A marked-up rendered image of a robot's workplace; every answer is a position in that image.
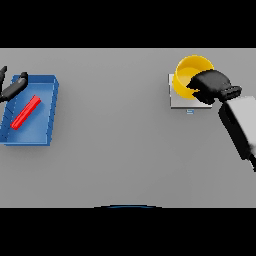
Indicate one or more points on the blue plastic tray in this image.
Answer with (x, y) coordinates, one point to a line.
(30, 111)

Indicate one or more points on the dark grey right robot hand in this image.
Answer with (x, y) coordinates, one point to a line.
(213, 84)

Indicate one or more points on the pale square measuring scale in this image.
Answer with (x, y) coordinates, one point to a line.
(183, 101)

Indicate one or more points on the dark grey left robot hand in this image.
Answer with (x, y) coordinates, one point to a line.
(15, 88)

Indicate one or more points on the yellow bowl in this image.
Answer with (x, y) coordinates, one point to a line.
(186, 75)

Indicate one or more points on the red beaker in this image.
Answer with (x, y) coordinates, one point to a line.
(25, 112)

